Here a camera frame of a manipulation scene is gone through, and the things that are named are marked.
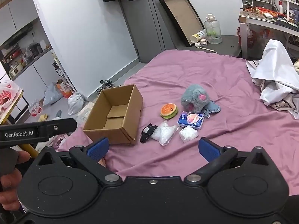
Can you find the orange cardboard box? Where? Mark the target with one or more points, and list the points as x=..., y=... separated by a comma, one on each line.
x=65, y=88

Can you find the white desk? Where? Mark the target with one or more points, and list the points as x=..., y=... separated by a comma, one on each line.
x=266, y=21

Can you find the grey door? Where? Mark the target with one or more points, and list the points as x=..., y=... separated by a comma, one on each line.
x=144, y=21

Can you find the white crumpled cloth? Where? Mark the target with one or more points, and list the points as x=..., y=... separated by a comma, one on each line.
x=275, y=74

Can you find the yellow slipper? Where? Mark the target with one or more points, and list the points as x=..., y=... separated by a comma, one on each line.
x=43, y=117

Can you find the thin long stick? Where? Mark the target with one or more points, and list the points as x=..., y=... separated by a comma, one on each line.
x=206, y=49

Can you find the pink bed sheet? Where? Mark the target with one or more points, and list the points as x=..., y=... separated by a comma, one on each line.
x=210, y=74

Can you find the grey plastic bag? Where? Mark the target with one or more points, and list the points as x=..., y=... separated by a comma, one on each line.
x=52, y=94

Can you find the wooden board black frame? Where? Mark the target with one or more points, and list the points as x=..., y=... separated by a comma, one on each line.
x=182, y=16

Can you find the orange burger plush toy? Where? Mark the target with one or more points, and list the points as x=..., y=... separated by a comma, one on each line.
x=168, y=110

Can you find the white wall cabinet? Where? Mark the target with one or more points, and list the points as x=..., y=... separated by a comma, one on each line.
x=30, y=74

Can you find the clear plastic water jug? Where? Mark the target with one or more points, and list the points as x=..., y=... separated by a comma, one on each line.
x=212, y=29

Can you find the blue tissue pack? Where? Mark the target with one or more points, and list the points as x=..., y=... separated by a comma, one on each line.
x=190, y=120

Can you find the small white plastic bag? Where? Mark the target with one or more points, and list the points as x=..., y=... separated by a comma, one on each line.
x=188, y=134

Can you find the cream cloth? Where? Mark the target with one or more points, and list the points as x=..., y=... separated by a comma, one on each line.
x=296, y=64

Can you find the yellow framed table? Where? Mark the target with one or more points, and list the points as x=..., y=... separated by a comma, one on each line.
x=12, y=108

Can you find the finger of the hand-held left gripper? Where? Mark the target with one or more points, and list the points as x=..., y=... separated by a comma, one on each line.
x=64, y=126

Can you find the white bottle red cap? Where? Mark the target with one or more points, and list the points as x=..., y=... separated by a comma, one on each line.
x=280, y=6

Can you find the small white box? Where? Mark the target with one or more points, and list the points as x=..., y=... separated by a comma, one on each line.
x=204, y=42
x=197, y=44

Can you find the brown cardboard box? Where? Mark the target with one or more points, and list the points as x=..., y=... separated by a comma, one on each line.
x=135, y=102

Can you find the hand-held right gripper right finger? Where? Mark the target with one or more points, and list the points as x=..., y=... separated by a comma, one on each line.
x=209, y=150

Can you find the red decoration strip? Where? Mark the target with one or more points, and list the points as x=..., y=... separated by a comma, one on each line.
x=264, y=11

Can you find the grey fluffy plush toy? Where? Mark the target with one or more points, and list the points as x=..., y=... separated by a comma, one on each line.
x=193, y=95

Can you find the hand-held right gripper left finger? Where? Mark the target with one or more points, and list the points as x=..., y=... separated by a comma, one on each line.
x=98, y=148

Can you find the white plastic floor bag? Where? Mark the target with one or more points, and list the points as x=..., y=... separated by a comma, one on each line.
x=75, y=103

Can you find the white paper cup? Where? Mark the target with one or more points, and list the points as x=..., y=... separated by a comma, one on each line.
x=198, y=36

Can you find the person's left hand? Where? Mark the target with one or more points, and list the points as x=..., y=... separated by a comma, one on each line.
x=10, y=182

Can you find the black cloth piece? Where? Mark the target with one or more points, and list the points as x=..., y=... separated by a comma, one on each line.
x=147, y=134

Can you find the water bottle pack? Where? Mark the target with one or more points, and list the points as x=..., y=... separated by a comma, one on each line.
x=35, y=108

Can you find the red white plastic bag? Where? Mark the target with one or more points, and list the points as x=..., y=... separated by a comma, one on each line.
x=7, y=95

